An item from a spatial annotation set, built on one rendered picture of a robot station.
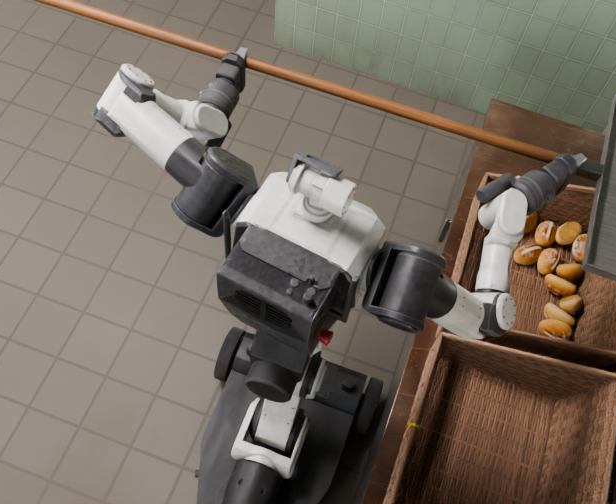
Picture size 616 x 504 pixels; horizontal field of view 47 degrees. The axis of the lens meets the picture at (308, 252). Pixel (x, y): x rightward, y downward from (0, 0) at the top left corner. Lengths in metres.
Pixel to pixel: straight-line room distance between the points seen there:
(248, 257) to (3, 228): 1.95
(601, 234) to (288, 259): 0.80
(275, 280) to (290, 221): 0.13
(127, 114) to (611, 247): 1.11
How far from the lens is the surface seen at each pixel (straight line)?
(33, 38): 3.80
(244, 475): 2.24
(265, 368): 1.62
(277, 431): 2.28
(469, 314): 1.46
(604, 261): 1.75
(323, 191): 1.26
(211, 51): 1.91
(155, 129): 1.45
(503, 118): 2.74
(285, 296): 1.27
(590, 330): 2.26
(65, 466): 2.69
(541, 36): 3.20
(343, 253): 1.32
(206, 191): 1.40
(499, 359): 2.09
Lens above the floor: 2.54
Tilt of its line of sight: 60 degrees down
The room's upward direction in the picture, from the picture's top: 8 degrees clockwise
